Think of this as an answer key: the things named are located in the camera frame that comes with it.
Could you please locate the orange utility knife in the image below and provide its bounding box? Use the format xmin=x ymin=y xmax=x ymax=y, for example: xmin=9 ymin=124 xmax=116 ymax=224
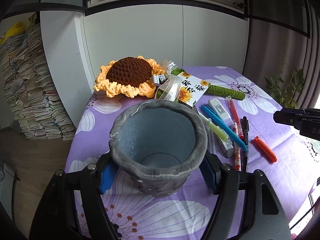
xmin=251 ymin=136 xmax=278 ymax=163

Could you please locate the black marker pen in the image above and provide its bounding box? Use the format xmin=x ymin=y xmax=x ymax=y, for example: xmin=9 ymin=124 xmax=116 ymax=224
xmin=241 ymin=116 xmax=249 ymax=172

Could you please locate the red gel pen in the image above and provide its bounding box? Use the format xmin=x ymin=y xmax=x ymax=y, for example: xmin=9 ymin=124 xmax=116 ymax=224
xmin=226 ymin=96 xmax=244 ymax=141

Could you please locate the blue pen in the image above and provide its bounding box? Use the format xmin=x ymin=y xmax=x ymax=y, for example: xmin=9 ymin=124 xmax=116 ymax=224
xmin=201 ymin=105 xmax=247 ymax=151

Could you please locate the green highlighter pen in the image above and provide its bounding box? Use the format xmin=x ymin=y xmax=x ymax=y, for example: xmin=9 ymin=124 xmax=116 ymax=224
xmin=199 ymin=113 xmax=228 ymax=141

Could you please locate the grey felt pen holder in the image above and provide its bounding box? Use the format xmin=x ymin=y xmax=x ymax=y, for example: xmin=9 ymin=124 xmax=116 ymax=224
xmin=109 ymin=99 xmax=207 ymax=197

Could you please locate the red patterned pen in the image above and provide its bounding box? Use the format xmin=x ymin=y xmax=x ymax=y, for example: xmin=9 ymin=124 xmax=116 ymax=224
xmin=232 ymin=121 xmax=241 ymax=171

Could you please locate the white eraser stick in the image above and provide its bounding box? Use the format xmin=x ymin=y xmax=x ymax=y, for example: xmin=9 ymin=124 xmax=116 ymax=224
xmin=216 ymin=135 xmax=234 ymax=158

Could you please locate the green potted plant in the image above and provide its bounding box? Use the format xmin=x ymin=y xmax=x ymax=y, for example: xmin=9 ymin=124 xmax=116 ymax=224
xmin=265 ymin=69 xmax=304 ymax=109

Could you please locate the grey curtain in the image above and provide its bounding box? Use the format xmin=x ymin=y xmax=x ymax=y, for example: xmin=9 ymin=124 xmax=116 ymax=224
xmin=240 ymin=0 xmax=319 ymax=114

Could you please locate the green crocheted flower stem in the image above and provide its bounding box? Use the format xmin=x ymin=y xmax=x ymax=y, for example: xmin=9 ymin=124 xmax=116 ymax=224
xmin=171 ymin=68 xmax=246 ymax=101

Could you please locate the tall stack of books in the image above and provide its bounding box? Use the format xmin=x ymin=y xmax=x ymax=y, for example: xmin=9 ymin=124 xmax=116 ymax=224
xmin=1 ymin=24 xmax=76 ymax=140

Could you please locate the translucent white ribbon bow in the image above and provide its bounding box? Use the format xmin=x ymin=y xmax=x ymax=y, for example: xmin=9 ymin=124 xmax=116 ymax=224
xmin=151 ymin=60 xmax=184 ymax=102

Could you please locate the white cabinet with shelves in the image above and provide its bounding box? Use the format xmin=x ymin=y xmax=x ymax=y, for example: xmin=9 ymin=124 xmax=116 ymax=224
xmin=40 ymin=0 xmax=248 ymax=125

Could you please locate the crocheted sunflower head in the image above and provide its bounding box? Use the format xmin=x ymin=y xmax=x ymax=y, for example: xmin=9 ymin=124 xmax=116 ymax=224
xmin=93 ymin=56 xmax=165 ymax=98

